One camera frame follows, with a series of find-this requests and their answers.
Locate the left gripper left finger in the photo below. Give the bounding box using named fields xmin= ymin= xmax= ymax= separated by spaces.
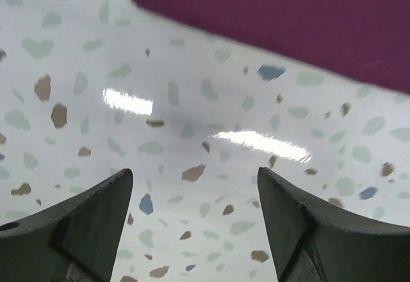
xmin=1 ymin=169 xmax=133 ymax=281

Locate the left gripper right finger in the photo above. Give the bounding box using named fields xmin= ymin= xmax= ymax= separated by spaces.
xmin=258 ymin=167 xmax=409 ymax=282

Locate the purple cloth wrap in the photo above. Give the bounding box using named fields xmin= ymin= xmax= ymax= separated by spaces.
xmin=133 ymin=0 xmax=409 ymax=93

